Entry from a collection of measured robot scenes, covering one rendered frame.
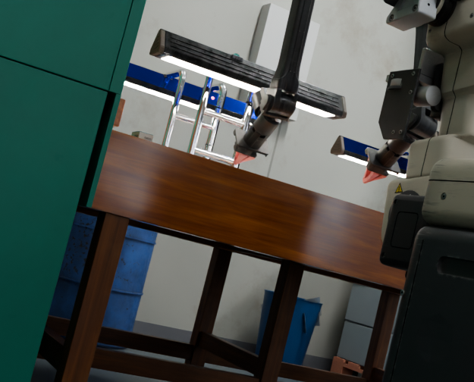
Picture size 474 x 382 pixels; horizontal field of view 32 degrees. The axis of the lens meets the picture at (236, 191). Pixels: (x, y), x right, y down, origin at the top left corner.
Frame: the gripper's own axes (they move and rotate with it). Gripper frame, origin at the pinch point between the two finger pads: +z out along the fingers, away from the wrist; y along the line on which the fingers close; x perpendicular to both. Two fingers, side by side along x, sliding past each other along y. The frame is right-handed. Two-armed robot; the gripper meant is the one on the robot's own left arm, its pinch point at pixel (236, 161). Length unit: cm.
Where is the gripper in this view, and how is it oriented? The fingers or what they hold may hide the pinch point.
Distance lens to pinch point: 236.4
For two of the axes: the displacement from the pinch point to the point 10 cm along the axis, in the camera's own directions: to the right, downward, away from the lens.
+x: 1.0, 7.6, -6.4
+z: -4.9, 5.9, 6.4
